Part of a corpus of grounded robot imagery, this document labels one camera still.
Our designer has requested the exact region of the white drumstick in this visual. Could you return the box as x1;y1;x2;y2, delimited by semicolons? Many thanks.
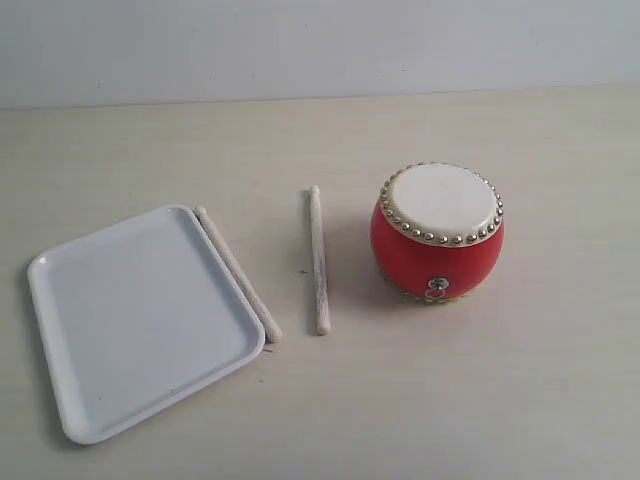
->
304;185;332;336
194;205;283;343

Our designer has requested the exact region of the small red drum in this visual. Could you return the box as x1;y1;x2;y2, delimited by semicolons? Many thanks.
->
370;162;505;303

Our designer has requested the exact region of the white plastic tray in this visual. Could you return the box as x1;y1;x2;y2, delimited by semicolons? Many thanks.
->
27;205;266;445

